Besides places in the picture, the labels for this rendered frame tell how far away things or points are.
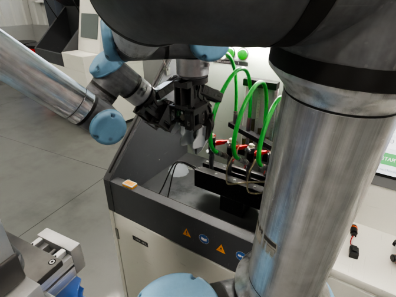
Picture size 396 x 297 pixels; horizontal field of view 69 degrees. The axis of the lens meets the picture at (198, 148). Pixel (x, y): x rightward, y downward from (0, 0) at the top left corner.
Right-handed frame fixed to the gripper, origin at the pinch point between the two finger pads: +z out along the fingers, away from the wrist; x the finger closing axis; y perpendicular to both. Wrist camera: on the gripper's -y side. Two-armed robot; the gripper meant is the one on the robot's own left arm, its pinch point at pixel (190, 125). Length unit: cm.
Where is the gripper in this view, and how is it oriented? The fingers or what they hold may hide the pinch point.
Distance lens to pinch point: 94.5
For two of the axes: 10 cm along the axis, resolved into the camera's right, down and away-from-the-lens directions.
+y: -4.0, 8.9, -2.4
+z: 5.9, 4.4, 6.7
